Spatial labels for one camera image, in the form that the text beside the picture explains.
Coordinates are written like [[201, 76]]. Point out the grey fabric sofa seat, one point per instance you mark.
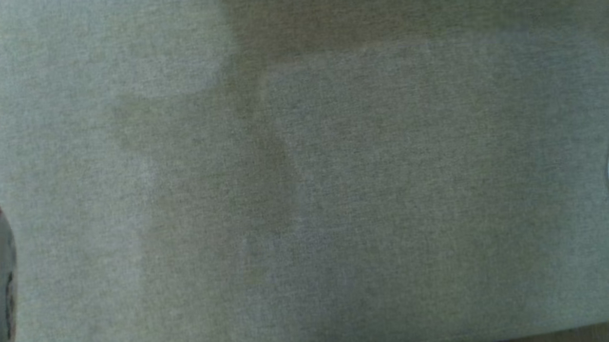
[[310, 191]]

